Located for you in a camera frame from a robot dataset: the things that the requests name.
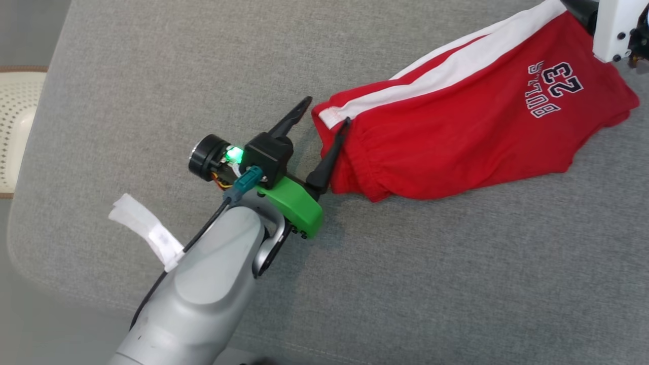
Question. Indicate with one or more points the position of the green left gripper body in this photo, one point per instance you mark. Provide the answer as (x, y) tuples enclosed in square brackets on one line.
[(299, 210)]

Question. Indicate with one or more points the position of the white perforated basket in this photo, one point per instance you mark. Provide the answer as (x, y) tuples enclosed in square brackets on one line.
[(17, 126)]

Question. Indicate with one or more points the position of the red shorts white stripe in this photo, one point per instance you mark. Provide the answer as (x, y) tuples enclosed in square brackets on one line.
[(456, 144)]

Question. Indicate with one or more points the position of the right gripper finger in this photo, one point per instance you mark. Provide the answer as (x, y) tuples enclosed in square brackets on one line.
[(583, 11)]

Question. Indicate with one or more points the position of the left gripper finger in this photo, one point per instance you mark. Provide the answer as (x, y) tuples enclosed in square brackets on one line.
[(291, 119), (327, 162)]

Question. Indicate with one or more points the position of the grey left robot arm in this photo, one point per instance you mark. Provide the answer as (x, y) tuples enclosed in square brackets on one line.
[(208, 294)]

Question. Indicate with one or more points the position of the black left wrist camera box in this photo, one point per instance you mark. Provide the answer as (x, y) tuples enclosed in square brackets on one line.
[(268, 157)]

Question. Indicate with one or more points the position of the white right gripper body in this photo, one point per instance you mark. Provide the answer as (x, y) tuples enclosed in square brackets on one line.
[(621, 25)]

